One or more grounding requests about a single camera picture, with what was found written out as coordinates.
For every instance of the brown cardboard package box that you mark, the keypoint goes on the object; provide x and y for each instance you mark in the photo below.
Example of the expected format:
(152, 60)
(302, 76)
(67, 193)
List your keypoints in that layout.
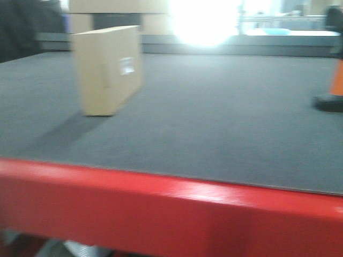
(103, 90)

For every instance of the orange black barcode scanner gun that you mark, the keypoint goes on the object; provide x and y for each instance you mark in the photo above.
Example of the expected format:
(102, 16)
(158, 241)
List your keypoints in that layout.
(332, 100)

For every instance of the dark grey conveyor belt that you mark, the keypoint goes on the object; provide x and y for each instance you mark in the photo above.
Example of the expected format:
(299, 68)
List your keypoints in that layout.
(238, 119)

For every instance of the white barcode shipping label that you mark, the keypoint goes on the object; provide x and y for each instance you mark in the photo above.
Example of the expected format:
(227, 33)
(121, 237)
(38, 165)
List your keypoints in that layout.
(126, 66)

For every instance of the stacked cardboard boxes background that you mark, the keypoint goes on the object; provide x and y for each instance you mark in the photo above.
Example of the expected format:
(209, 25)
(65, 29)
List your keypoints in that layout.
(152, 17)

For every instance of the blue tray in background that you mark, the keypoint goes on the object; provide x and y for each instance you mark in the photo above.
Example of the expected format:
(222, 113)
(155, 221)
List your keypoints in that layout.
(276, 31)

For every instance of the red table edge rail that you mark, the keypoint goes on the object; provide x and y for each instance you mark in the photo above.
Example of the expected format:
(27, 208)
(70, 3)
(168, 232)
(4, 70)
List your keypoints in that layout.
(166, 216)

